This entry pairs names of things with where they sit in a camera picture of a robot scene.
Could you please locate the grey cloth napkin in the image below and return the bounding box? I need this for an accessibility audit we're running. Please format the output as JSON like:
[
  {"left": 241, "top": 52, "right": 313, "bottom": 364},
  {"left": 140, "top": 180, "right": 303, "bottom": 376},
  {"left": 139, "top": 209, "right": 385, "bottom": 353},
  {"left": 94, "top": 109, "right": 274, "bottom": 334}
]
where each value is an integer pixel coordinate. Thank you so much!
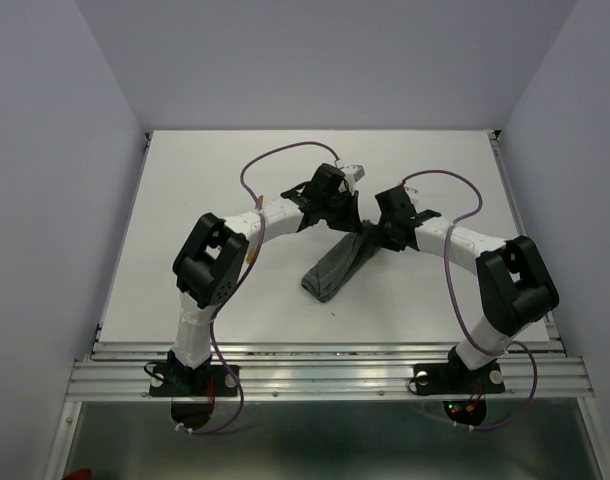
[{"left": 300, "top": 221, "right": 379, "bottom": 303}]

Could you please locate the gold knife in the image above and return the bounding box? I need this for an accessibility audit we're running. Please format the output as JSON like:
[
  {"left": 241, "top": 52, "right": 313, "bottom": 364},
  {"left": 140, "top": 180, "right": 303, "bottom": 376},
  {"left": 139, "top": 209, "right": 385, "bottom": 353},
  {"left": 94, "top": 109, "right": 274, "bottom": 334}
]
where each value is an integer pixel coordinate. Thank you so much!
[{"left": 246, "top": 195, "right": 264, "bottom": 265}]

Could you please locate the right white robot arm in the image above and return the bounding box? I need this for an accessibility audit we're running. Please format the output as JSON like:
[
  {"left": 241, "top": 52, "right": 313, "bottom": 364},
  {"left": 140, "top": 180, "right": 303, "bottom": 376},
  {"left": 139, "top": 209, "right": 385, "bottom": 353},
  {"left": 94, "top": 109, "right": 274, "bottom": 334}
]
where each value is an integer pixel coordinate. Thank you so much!
[{"left": 376, "top": 186, "right": 560, "bottom": 395}]

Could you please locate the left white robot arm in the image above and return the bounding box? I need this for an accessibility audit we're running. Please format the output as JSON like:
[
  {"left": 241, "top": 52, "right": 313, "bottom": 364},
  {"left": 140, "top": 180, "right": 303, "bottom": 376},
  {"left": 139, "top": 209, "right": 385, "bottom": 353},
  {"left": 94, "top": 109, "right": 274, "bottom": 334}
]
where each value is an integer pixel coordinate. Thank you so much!
[{"left": 162, "top": 163, "right": 365, "bottom": 394}]

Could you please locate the red object at corner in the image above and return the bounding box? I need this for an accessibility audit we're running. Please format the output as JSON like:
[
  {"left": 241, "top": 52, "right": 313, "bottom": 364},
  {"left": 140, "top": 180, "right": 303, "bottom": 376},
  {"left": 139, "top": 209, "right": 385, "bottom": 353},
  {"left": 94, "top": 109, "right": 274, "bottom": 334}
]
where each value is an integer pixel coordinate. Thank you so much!
[{"left": 62, "top": 468, "right": 93, "bottom": 480}]

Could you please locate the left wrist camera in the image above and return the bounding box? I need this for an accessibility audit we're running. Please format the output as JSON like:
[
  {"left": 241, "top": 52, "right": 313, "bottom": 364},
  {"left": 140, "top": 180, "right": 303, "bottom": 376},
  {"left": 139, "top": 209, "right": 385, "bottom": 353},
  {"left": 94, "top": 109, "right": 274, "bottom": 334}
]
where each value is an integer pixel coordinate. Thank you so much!
[{"left": 334, "top": 160, "right": 365, "bottom": 182}]

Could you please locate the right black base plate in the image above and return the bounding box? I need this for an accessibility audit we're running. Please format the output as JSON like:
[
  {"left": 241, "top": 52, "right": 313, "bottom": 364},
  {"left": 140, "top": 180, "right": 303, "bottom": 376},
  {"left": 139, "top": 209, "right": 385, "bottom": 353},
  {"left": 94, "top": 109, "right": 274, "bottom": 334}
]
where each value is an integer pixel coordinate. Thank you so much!
[{"left": 407, "top": 361, "right": 505, "bottom": 396}]

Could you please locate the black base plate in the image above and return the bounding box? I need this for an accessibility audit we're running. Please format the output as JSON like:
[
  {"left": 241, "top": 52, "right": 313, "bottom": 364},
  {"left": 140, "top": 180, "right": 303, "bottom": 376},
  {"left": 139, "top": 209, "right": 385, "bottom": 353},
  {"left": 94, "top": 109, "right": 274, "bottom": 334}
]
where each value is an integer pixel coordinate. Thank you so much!
[
  {"left": 407, "top": 361, "right": 505, "bottom": 396},
  {"left": 143, "top": 362, "right": 239, "bottom": 398}
]

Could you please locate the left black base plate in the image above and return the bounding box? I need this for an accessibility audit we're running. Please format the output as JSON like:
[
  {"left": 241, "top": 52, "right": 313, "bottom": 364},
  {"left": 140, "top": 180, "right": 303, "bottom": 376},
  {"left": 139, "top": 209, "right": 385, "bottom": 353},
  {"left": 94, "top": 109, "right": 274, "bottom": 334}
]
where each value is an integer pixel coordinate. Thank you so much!
[{"left": 143, "top": 362, "right": 239, "bottom": 398}]

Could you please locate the aluminium mounting rail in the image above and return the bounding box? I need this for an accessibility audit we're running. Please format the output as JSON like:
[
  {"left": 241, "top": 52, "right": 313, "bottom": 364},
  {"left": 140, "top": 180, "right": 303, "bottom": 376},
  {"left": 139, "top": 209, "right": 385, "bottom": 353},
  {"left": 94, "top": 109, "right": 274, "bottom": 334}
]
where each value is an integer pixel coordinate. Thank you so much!
[{"left": 66, "top": 341, "right": 594, "bottom": 402}]

